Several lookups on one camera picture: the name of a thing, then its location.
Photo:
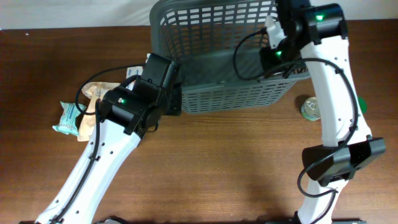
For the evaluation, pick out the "brown paper pouch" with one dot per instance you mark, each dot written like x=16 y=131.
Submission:
x=93 y=91

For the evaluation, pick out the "tin can with pull tab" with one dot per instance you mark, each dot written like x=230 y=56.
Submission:
x=310 y=109

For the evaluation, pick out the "green lid glass jar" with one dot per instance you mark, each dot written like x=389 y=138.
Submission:
x=362 y=104

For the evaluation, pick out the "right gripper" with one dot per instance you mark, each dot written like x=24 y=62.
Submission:
x=265 y=60

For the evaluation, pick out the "teal wet wipes packet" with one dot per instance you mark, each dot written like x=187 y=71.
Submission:
x=67 y=123

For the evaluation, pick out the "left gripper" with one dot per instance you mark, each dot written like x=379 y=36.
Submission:
x=177 y=100

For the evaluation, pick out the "multipack of small cartons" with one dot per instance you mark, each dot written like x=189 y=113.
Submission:
x=133 y=71

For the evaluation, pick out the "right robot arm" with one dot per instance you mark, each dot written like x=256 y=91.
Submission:
x=317 y=37

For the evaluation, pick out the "grey plastic shopping basket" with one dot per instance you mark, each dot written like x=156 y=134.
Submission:
x=215 y=71

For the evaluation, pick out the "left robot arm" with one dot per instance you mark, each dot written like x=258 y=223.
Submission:
x=122 y=116

